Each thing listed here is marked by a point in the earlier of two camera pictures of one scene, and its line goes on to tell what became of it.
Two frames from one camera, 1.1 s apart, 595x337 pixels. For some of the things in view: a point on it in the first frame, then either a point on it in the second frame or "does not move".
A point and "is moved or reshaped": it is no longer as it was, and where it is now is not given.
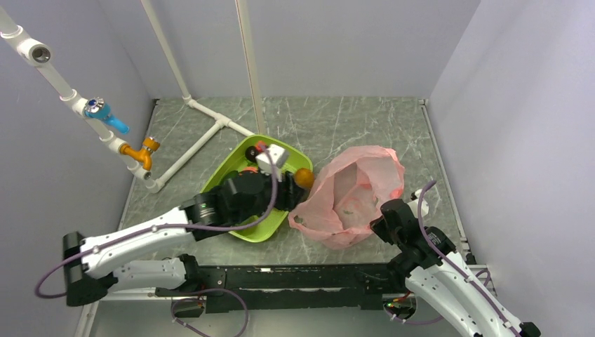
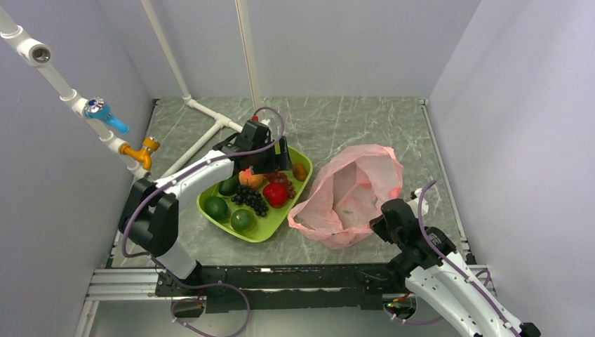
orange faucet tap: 144,154 does not move
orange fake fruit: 304,177 is moved or reshaped
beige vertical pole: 244,21 does not move
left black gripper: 290,193 → 280,161
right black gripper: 377,225 does not move
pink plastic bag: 347,194 does not move
